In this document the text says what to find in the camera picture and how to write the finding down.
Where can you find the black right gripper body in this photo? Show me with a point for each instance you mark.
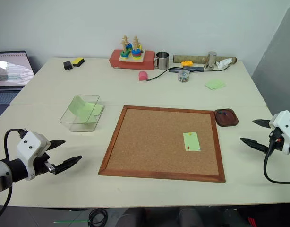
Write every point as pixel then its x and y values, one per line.
pixel 276 143

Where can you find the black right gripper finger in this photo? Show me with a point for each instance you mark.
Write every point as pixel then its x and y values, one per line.
pixel 263 123
pixel 254 143

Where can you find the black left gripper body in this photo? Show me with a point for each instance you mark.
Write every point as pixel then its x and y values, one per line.
pixel 42 165

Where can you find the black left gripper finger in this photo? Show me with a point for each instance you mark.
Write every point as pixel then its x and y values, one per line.
pixel 68 162
pixel 55 143

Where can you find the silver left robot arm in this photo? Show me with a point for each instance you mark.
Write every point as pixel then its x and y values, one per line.
pixel 15 169

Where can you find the green sticky note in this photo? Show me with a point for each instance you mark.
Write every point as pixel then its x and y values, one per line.
pixel 192 142

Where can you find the black and yellow device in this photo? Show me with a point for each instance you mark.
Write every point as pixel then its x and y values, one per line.
pixel 78 61

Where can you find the small jar of pins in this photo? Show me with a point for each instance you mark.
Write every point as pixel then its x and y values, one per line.
pixel 183 76

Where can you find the clear plastic box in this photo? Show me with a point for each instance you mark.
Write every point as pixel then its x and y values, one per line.
pixel 71 126

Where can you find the brown wooden tray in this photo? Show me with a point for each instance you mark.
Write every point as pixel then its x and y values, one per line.
pixel 227 120

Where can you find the green notes in clear box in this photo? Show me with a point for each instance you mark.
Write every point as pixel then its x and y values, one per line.
pixel 84 110

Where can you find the thin green stick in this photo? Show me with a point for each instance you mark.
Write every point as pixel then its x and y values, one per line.
pixel 71 221

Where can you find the loose green sticky notes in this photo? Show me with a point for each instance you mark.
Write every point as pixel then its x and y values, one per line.
pixel 215 84

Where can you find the crumpled white tissue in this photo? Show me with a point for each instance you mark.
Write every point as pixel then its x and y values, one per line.
pixel 222 63

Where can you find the black power adapter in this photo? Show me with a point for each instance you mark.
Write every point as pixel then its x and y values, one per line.
pixel 68 65

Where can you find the steel tumbler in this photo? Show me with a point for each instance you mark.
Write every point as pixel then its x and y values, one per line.
pixel 210 60

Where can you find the dark grey usb hub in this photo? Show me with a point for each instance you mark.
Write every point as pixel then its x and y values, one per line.
pixel 175 70
pixel 194 68

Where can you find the open grey laptop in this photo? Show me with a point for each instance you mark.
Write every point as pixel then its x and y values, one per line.
pixel 10 68

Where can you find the long cardboard tube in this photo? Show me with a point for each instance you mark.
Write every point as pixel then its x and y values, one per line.
pixel 197 58

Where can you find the yellow toy brick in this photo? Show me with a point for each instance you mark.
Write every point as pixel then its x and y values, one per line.
pixel 187 63

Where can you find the pink rounded block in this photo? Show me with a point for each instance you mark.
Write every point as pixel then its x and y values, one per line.
pixel 142 76

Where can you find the steel mug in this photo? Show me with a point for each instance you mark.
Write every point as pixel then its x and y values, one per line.
pixel 162 61

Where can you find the red rectangular box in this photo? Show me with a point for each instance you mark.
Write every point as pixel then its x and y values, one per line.
pixel 147 63

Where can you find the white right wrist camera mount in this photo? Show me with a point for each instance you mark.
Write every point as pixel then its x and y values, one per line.
pixel 285 123

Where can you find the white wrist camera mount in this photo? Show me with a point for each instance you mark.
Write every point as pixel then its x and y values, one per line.
pixel 29 144
pixel 285 123

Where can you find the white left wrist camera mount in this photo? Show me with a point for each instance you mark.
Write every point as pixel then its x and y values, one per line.
pixel 29 144

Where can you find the cork board with wooden frame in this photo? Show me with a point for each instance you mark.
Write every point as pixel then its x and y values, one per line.
pixel 154 142

